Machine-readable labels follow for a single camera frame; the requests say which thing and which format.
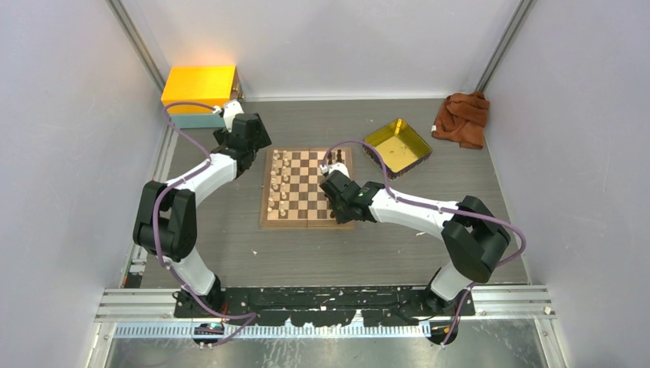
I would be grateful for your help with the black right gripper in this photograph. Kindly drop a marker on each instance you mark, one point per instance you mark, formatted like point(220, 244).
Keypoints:
point(340, 217)

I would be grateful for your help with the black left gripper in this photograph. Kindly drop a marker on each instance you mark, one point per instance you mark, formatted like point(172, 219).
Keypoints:
point(262, 139)

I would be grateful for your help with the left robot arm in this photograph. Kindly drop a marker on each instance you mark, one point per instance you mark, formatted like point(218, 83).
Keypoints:
point(166, 220)

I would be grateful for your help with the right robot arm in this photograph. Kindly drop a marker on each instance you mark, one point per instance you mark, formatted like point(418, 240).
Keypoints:
point(474, 239)

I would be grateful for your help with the wooden chess board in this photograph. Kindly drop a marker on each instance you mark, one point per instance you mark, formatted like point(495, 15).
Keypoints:
point(291, 196)

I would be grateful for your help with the yellow drawer box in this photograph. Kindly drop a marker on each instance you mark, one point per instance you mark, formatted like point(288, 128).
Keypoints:
point(208, 85)

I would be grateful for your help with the teal drawer box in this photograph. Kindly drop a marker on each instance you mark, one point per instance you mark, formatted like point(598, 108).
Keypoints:
point(194, 115)

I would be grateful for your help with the yellow tin tray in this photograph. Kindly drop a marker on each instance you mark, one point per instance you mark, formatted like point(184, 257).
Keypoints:
point(400, 146)

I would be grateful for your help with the brown cloth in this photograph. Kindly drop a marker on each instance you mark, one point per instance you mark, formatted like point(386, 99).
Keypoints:
point(462, 118)

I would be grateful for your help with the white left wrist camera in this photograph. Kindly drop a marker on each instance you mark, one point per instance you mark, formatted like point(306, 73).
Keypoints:
point(229, 111)

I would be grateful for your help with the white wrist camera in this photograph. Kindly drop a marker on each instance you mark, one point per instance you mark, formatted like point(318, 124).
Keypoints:
point(229, 111)
point(328, 169)

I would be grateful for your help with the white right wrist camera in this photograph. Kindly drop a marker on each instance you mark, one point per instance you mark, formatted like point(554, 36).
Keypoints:
point(328, 169)

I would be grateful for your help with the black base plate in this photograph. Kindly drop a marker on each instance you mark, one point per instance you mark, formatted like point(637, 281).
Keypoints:
point(375, 306)

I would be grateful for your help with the aluminium frame rail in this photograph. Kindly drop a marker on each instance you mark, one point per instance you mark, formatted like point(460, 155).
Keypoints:
point(148, 313)

